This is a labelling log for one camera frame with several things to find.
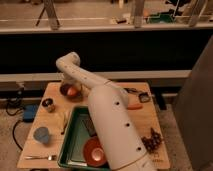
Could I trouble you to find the orange apple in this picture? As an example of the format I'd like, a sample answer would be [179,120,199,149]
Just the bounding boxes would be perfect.
[67,88,78,97]

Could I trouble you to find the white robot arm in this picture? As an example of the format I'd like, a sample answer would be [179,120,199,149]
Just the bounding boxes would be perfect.
[56,52,157,171]

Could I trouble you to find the metal cup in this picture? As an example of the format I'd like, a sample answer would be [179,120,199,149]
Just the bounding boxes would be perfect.
[42,98,55,113]

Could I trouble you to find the light blue cup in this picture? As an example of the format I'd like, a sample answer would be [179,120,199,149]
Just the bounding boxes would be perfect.
[33,127,50,144]

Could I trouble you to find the purple bowl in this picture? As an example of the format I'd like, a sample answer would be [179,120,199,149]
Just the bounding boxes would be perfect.
[59,84,81,98]

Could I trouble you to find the yellow banana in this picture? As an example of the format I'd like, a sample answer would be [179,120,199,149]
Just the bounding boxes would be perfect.
[55,112,68,134]

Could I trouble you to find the green plastic tray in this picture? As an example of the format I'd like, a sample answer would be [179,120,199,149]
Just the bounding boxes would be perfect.
[58,106,111,171]

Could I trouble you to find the brown chocolate bar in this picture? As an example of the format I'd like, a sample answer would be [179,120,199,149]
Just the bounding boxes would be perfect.
[83,118,96,137]

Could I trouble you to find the blue power box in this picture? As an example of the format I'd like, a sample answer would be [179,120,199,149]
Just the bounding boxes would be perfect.
[23,105,38,122]

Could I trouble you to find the orange carrot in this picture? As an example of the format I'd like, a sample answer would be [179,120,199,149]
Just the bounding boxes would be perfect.
[127,103,143,110]

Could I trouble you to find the small black square container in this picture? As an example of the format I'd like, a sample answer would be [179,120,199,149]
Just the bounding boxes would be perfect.
[139,93,150,103]

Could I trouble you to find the orange bowl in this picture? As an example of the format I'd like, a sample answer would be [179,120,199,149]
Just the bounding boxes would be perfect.
[83,136,107,167]

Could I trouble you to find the silver fork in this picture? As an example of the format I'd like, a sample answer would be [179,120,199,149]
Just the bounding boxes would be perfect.
[24,155,57,161]

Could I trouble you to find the bunch of dark grapes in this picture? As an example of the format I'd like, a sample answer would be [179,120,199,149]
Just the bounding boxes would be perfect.
[141,128,163,153]

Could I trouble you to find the black handled tool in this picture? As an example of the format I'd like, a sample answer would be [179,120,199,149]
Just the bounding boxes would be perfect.
[124,88,140,94]

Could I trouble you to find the black cable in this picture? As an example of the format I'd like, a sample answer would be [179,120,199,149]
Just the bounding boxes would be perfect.
[4,96,26,152]

